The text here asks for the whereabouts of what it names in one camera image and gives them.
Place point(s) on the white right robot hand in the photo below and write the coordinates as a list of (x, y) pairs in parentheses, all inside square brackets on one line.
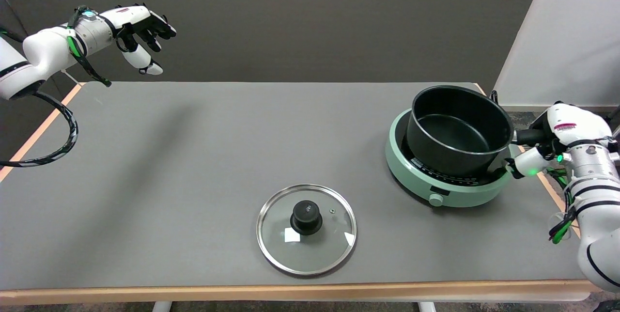
[(576, 125)]

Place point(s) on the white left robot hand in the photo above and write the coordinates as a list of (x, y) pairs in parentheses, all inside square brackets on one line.
[(131, 15)]

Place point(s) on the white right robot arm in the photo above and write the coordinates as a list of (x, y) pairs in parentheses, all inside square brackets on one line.
[(600, 215)]

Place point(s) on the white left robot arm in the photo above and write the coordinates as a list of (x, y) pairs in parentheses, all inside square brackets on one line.
[(46, 50)]

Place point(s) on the green round induction cooker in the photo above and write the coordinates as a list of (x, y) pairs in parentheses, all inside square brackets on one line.
[(411, 171)]

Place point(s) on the grey table mat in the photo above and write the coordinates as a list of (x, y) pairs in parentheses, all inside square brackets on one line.
[(193, 181)]

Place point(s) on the white table leg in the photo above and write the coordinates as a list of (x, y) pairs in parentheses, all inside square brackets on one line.
[(426, 306), (162, 306)]

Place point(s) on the glass lid with black knob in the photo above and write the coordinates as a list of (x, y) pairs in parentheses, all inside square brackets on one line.
[(306, 217)]

